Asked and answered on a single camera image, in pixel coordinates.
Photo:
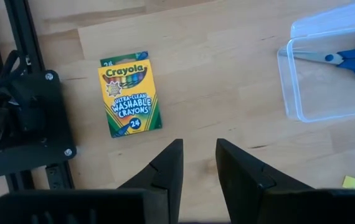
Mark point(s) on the clear plastic lidded container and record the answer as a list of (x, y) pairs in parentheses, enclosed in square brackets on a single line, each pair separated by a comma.
[(320, 99)]

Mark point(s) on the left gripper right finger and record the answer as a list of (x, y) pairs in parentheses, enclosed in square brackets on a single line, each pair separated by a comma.
[(243, 180)]

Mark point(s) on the black aluminium table frame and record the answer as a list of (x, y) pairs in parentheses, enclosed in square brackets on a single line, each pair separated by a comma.
[(21, 28)]

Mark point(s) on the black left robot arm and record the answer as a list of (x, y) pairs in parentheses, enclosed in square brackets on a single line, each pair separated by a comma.
[(31, 118)]

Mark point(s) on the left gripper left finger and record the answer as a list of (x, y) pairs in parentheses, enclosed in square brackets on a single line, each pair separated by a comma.
[(165, 174)]

